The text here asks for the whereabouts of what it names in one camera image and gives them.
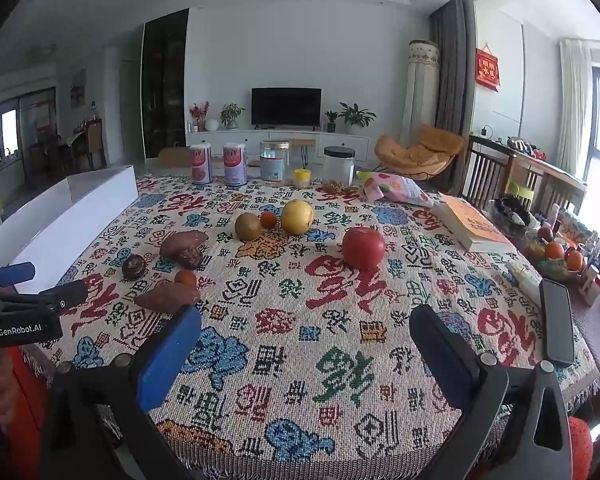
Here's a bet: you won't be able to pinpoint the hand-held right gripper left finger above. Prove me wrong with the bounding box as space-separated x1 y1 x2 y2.
40 305 203 480

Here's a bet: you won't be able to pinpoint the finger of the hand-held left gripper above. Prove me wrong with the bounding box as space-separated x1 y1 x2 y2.
0 261 37 291
7 279 90 312

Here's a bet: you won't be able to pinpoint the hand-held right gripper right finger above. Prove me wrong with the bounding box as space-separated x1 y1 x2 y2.
409 304 576 480

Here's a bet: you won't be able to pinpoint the person's left forearm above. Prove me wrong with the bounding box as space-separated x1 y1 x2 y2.
0 347 48 480

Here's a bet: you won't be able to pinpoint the purple sweet potato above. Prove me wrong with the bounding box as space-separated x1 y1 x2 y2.
133 282 201 311
159 230 210 260

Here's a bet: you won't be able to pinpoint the white cardboard box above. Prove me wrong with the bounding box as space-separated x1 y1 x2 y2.
0 165 139 294

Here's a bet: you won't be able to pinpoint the dark passion fruit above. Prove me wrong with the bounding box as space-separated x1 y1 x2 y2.
175 247 205 270
121 254 147 280

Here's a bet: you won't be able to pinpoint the white tube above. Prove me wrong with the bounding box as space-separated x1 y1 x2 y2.
503 261 544 304

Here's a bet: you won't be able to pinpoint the black smartphone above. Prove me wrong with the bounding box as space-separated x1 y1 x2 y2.
538 278 576 367

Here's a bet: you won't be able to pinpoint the printed woven blanket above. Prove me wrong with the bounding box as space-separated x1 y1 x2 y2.
20 172 600 480

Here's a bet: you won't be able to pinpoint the orange book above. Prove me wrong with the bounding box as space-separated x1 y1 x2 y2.
432 194 519 254

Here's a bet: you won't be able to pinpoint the fruit bowl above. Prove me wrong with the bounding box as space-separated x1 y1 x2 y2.
526 240 588 284

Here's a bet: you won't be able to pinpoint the brown kiwi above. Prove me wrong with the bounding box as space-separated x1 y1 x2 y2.
234 213 263 242

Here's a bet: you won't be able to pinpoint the basket of dark items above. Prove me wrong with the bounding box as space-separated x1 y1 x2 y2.
489 196 533 233

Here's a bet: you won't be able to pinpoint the orange fuzzy clothing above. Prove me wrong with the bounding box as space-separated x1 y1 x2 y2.
567 416 595 480

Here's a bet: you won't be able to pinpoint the pink snack bag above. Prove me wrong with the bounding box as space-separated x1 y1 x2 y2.
356 171 435 209

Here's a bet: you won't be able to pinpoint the brown cardboard box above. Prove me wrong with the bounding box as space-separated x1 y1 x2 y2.
158 146 193 169

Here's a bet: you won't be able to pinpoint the yellow pear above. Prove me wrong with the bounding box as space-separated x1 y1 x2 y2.
280 199 314 235

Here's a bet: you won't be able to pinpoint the pink can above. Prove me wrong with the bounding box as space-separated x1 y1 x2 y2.
190 143 214 185
222 143 247 187

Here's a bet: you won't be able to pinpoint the wooden chairs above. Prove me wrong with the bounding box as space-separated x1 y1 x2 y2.
460 134 588 216

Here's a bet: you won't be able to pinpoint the orange lounge chair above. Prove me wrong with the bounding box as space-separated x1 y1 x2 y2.
374 124 467 181

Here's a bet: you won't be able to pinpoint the clear jar with black lid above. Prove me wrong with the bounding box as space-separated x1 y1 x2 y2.
323 146 356 187

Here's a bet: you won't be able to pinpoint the glass jar with blue label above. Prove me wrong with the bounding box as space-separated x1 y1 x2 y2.
259 140 291 182

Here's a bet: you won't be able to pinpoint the red flower arrangement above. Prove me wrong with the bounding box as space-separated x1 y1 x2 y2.
189 101 211 132

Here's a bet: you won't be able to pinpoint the dark glass cabinet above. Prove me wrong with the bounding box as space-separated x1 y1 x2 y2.
142 8 190 160

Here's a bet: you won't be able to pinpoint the white television cabinet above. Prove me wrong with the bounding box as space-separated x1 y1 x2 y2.
185 129 370 163

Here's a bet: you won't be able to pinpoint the wooden stool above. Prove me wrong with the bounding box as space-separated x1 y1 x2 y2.
289 138 316 170

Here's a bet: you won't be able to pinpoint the large green potted plant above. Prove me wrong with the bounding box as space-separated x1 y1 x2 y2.
338 102 377 135

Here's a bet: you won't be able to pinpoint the covered standing air conditioner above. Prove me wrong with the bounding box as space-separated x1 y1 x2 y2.
400 40 440 146

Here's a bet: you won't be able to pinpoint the black television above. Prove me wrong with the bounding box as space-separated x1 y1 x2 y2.
251 87 323 127

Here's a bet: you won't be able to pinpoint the white curtain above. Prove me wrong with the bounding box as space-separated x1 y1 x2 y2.
556 38 600 177

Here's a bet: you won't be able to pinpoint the grey curtain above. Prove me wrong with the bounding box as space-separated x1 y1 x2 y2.
428 0 476 136

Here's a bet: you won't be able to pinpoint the framed wall picture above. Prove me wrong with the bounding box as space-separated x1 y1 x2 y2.
70 70 87 107

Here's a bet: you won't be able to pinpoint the red wall hanging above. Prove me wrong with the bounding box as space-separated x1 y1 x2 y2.
475 42 501 93

